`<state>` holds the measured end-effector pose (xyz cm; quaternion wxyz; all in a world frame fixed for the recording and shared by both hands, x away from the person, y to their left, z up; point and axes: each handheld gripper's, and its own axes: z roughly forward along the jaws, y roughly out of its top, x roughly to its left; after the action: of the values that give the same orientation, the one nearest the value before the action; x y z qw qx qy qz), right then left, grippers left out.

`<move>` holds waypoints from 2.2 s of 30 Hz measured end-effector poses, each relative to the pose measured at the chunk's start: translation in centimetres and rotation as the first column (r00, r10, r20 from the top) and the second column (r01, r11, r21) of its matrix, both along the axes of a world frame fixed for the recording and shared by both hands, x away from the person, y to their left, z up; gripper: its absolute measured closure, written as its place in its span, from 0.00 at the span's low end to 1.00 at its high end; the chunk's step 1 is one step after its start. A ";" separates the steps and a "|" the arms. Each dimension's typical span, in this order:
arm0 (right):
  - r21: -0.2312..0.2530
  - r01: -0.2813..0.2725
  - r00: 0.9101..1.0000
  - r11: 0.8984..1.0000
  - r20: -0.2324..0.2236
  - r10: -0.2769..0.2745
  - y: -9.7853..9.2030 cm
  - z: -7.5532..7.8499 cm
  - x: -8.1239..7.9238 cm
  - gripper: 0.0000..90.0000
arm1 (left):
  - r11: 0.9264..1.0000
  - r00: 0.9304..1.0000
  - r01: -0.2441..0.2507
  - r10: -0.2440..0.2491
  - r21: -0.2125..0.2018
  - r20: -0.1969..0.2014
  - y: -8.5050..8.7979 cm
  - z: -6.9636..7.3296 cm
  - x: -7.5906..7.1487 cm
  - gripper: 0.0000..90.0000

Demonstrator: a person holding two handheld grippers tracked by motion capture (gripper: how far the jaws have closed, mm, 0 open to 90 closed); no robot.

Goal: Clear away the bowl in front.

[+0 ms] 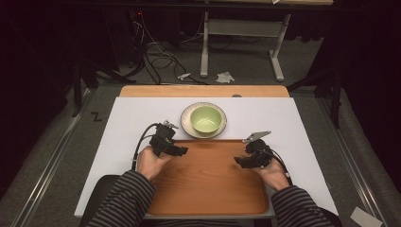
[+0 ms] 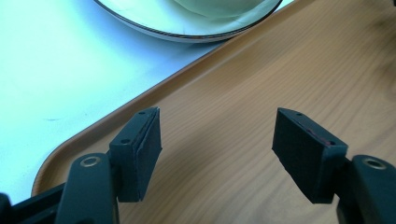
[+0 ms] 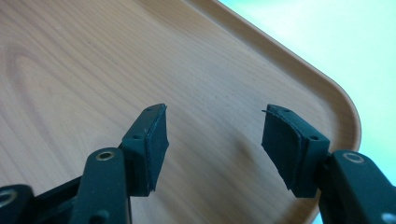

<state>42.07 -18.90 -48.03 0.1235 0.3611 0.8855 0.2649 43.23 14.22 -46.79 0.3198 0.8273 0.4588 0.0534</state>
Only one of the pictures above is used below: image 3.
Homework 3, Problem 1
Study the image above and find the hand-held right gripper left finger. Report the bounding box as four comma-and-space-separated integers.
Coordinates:
120, 103, 170, 198

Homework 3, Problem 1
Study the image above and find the wooden tray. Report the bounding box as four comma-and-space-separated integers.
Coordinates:
0, 0, 362, 224

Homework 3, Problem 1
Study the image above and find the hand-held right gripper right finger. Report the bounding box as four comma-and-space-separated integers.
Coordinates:
261, 104, 331, 199

